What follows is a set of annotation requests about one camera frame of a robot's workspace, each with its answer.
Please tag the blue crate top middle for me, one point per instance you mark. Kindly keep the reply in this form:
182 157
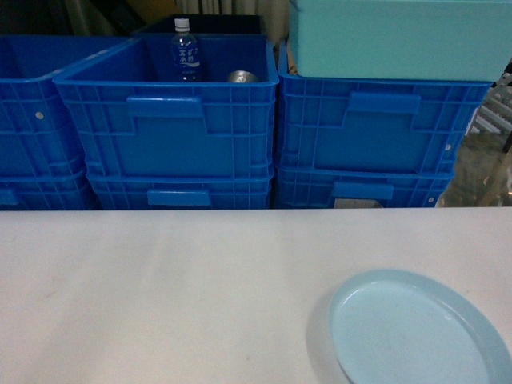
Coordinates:
135 117

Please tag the extendable roller conveyor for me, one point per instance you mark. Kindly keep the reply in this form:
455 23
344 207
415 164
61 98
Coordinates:
494 114

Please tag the blue crate bottom left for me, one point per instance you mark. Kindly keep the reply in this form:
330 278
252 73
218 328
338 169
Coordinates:
71 192

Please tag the blue crate top right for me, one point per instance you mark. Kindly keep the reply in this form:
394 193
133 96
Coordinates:
382 126

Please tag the blue crate bottom right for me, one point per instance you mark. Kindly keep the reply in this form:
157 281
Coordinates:
300 188

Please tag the light blue round tray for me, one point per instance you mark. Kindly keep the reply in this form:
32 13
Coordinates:
394 326

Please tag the clear water bottle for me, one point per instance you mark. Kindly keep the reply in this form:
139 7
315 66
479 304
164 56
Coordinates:
186 52

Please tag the blue crate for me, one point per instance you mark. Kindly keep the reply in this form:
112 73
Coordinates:
170 193
300 188
135 117
38 136
71 192
382 126

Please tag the silver metal can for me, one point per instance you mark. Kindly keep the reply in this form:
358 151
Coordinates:
242 76

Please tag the teal plastic bin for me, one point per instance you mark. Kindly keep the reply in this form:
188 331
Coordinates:
417 40

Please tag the blue crate bottom middle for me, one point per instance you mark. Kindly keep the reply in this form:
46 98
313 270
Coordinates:
170 193

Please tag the blue crate top left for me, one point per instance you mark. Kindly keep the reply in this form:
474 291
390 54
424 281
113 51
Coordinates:
38 136

